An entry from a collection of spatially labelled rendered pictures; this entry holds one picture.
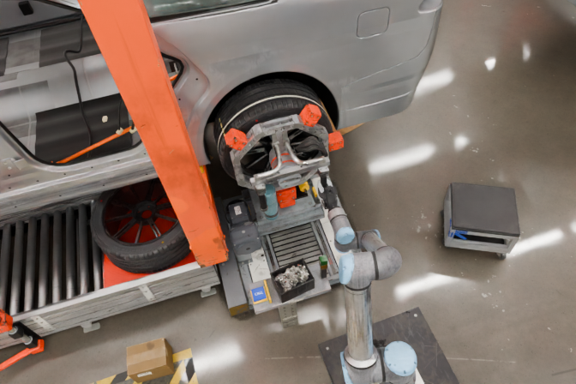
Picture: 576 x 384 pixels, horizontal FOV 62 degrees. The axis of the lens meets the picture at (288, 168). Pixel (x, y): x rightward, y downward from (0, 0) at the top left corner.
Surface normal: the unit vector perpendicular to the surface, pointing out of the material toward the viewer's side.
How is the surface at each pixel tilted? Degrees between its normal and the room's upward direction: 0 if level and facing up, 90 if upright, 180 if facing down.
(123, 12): 90
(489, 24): 0
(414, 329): 0
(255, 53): 90
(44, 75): 0
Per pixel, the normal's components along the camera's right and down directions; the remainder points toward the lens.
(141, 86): 0.29, 0.75
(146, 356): -0.07, -0.61
